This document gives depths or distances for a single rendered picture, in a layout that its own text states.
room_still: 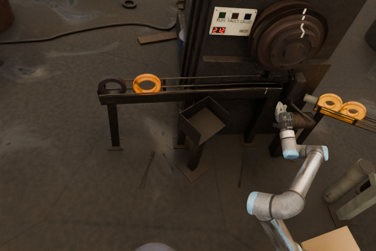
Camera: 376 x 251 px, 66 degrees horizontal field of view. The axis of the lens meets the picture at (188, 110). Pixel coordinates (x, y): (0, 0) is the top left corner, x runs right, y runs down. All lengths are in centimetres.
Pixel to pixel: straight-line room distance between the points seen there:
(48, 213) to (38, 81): 133
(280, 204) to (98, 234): 127
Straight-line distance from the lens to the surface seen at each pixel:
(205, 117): 197
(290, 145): 189
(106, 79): 195
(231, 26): 188
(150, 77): 193
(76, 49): 343
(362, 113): 231
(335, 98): 225
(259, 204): 154
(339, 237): 224
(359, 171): 235
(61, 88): 302
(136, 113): 272
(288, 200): 152
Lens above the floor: 211
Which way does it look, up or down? 49 degrees down
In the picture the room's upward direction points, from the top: 11 degrees clockwise
